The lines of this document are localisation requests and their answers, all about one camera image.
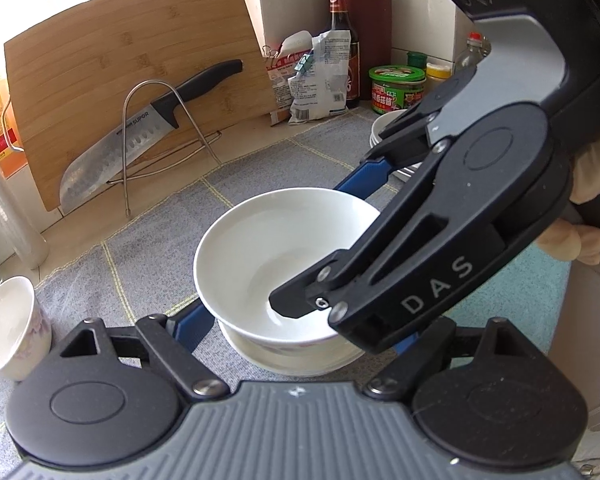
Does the metal wire rack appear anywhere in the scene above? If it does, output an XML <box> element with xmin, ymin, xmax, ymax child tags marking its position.
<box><xmin>107</xmin><ymin>80</ymin><xmax>222</xmax><ymax>217</ymax></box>

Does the dark wooden knife block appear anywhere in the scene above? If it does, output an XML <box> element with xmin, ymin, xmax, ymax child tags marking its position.
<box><xmin>344</xmin><ymin>0</ymin><xmax>393</xmax><ymax>108</ymax></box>

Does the white floral plate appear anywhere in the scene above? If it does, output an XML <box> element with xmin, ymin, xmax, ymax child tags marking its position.
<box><xmin>370</xmin><ymin>109</ymin><xmax>423</xmax><ymax>148</ymax></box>
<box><xmin>369</xmin><ymin>130</ymin><xmax>406</xmax><ymax>153</ymax></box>
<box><xmin>369</xmin><ymin>137</ymin><xmax>423</xmax><ymax>182</ymax></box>

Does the orange oil bottle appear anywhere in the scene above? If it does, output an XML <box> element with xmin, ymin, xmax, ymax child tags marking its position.
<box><xmin>0</xmin><ymin>77</ymin><xmax>28</xmax><ymax>178</ymax></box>

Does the green-lid red label jar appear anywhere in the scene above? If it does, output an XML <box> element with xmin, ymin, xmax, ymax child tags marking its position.
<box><xmin>369</xmin><ymin>65</ymin><xmax>427</xmax><ymax>116</ymax></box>

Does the white plastic scoop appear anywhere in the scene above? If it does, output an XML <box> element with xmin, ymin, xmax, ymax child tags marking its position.
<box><xmin>280</xmin><ymin>30</ymin><xmax>313</xmax><ymax>53</ymax></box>

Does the clear bottle red cap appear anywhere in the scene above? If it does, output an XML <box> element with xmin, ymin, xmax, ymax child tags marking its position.
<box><xmin>452</xmin><ymin>31</ymin><xmax>492</xmax><ymax>73</ymax></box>

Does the yellow-lid spice jar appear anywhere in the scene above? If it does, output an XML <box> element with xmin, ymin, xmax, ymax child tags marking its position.
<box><xmin>425</xmin><ymin>61</ymin><xmax>455</xmax><ymax>97</ymax></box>

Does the person's right hand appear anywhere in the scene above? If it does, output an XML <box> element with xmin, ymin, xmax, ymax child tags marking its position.
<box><xmin>535</xmin><ymin>121</ymin><xmax>600</xmax><ymax>266</ymax></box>

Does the white floral bowl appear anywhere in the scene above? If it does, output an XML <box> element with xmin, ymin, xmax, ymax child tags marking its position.
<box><xmin>193</xmin><ymin>187</ymin><xmax>381</xmax><ymax>347</ymax></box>
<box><xmin>0</xmin><ymin>276</ymin><xmax>53</xmax><ymax>381</ymax></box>
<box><xmin>217</xmin><ymin>320</ymin><xmax>368</xmax><ymax>378</ymax></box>

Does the white blue printed bag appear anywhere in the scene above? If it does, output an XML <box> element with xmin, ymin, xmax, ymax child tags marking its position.
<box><xmin>287</xmin><ymin>30</ymin><xmax>353</xmax><ymax>126</ymax></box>

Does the grey blue checked towel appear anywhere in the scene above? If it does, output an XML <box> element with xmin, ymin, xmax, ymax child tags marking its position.
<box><xmin>0</xmin><ymin>105</ymin><xmax>573</xmax><ymax>461</ymax></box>

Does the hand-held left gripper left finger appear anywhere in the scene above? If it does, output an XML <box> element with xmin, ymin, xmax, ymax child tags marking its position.
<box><xmin>57</xmin><ymin>299</ymin><xmax>231</xmax><ymax>404</ymax></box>

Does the red orange snack bag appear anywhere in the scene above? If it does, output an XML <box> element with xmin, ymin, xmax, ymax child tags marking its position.
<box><xmin>265</xmin><ymin>45</ymin><xmax>311</xmax><ymax>126</ymax></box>

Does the bamboo cutting board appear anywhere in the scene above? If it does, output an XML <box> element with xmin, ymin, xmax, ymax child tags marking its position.
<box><xmin>3</xmin><ymin>0</ymin><xmax>281</xmax><ymax>212</ymax></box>

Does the tall plastic wrap roll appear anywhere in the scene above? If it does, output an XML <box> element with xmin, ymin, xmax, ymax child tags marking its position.
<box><xmin>0</xmin><ymin>125</ymin><xmax>48</xmax><ymax>268</ymax></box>

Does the dark soy sauce bottle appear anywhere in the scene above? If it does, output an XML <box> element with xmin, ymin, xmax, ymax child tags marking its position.
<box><xmin>326</xmin><ymin>0</ymin><xmax>361</xmax><ymax>109</ymax></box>

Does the black-handled kitchen knife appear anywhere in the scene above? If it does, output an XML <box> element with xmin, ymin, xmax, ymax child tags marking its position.
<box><xmin>60</xmin><ymin>59</ymin><xmax>244</xmax><ymax>213</ymax></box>

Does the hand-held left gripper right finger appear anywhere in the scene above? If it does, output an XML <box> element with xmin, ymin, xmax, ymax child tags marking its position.
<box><xmin>362</xmin><ymin>316</ymin><xmax>548</xmax><ymax>404</ymax></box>

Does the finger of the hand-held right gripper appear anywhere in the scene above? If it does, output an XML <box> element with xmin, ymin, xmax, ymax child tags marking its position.
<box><xmin>332</xmin><ymin>66</ymin><xmax>481</xmax><ymax>198</ymax></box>
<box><xmin>267</xmin><ymin>137</ymin><xmax>453</xmax><ymax>321</ymax></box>

